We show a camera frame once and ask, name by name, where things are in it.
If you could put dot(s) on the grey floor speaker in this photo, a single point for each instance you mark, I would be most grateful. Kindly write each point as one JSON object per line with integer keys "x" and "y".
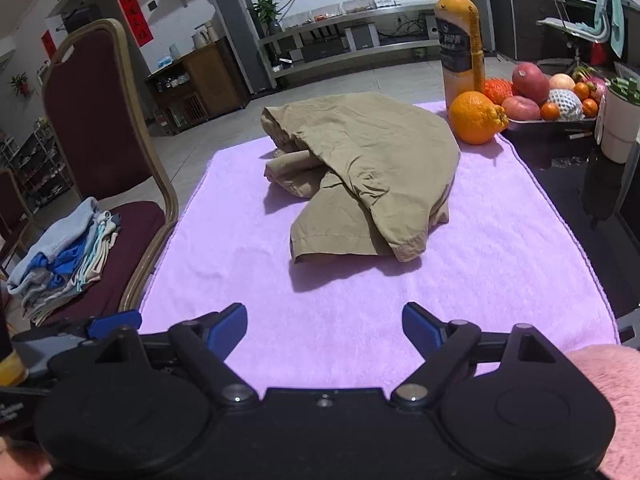
{"x": 242, "y": 40}
{"x": 484, "y": 0}

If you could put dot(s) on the white cup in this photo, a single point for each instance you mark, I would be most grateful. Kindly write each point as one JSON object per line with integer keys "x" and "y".
{"x": 620, "y": 125}

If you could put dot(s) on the maroon chair with gold frame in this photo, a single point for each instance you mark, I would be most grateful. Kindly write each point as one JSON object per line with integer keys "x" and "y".
{"x": 90, "y": 110}

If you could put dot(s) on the small wall plant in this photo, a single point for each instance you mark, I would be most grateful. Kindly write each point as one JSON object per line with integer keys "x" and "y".
{"x": 21, "y": 84}

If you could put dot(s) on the stack of folded clothes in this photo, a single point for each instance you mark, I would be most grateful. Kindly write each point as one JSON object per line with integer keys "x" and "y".
{"x": 60, "y": 255}

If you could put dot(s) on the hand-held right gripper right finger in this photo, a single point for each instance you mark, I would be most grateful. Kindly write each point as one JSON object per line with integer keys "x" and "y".
{"x": 421, "y": 325}

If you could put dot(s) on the orange net bag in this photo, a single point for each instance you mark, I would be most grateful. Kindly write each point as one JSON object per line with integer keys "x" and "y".
{"x": 497, "y": 90}

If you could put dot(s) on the pink apple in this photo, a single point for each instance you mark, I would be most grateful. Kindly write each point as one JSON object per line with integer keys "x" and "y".
{"x": 520, "y": 108}

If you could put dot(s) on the dark sideboard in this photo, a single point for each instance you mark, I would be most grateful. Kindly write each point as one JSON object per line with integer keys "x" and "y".
{"x": 525, "y": 25}

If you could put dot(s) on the pale apple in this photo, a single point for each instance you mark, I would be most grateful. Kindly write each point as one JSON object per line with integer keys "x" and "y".
{"x": 562, "y": 81}

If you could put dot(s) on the orange juice bottle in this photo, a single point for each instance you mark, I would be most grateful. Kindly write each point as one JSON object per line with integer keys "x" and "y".
{"x": 457, "y": 35}

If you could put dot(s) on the pink dragon fruit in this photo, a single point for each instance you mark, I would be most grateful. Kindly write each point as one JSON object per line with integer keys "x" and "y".
{"x": 598, "y": 89}

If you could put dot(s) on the red apple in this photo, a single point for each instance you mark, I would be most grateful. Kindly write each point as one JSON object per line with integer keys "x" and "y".
{"x": 531, "y": 82}

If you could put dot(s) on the green potted plant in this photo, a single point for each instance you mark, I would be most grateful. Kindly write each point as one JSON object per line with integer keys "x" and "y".
{"x": 267, "y": 7}

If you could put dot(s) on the metal storage rack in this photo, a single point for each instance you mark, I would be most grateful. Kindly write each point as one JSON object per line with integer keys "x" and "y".
{"x": 35, "y": 170}

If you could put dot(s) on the metal fruit tray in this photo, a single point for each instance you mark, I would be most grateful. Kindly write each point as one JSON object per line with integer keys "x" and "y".
{"x": 540, "y": 127}

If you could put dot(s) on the teal office chair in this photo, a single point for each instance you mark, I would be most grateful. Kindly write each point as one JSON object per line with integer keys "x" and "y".
{"x": 590, "y": 15}

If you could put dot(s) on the long red wall banner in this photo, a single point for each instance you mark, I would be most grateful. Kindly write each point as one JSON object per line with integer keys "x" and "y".
{"x": 129, "y": 2}

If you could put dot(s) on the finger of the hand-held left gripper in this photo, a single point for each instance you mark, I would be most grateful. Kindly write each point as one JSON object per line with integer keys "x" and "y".
{"x": 116, "y": 321}

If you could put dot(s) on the wooden cabinet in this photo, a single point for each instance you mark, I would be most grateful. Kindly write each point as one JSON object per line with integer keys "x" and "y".
{"x": 210, "y": 80}

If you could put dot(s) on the pink towel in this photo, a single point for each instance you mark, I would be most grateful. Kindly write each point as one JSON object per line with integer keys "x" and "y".
{"x": 250, "y": 260}

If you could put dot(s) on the khaki pants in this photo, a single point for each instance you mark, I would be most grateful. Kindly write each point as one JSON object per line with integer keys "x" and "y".
{"x": 365, "y": 160}

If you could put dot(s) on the small red wall banner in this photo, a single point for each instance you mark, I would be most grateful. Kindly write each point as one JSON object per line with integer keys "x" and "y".
{"x": 48, "y": 44}

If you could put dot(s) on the person's right forearm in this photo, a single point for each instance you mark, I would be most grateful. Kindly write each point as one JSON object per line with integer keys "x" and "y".
{"x": 610, "y": 400}

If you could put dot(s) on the large bumpy orange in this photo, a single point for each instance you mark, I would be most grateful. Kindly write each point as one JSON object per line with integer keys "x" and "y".
{"x": 475, "y": 117}

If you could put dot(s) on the person's left hand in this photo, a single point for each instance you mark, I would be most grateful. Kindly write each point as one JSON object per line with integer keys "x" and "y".
{"x": 17, "y": 462}

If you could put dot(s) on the fruit in white foam net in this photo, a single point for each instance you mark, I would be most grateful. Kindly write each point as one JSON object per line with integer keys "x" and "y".
{"x": 566, "y": 105}

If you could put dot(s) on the grey tv stand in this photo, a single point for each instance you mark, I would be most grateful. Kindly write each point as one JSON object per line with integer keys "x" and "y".
{"x": 350, "y": 15}

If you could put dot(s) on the small mandarin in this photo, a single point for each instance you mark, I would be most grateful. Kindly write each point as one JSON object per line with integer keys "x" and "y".
{"x": 590, "y": 108}
{"x": 550, "y": 111}
{"x": 581, "y": 91}

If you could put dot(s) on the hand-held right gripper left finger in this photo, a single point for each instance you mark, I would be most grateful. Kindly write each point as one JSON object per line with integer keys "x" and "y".
{"x": 227, "y": 325}

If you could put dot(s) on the cigarette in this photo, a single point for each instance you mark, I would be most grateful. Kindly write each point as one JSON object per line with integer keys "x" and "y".
{"x": 580, "y": 135}

